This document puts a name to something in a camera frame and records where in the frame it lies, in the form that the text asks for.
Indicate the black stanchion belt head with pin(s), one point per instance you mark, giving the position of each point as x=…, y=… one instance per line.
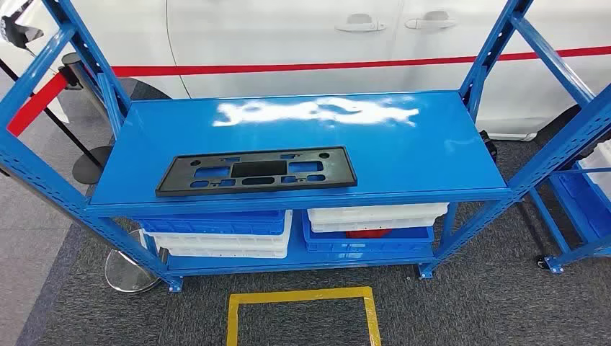
x=71, y=67

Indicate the blue metal shelf rack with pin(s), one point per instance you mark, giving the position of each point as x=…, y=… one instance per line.
x=334, y=143

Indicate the red item in crate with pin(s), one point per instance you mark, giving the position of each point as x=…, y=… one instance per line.
x=367, y=233

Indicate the black plastic frame part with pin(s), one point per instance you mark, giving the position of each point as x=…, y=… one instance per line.
x=260, y=169

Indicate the blue wheeled shelf rack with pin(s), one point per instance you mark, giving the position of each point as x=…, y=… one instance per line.
x=577, y=200

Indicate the black stanchion with round base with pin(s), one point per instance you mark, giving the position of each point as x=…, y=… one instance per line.
x=90, y=167

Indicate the white plastic crate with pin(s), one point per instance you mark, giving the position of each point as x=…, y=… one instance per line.
x=372, y=226
x=377, y=212
x=224, y=243
x=601, y=167

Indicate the yellow floor tape square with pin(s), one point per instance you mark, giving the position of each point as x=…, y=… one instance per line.
x=300, y=295

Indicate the red barrier belt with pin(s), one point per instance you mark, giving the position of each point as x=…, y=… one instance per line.
x=334, y=64
x=33, y=107

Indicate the black ribbed block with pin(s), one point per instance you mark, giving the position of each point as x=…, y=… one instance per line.
x=488, y=145

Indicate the white car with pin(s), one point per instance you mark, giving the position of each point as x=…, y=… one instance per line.
x=286, y=38

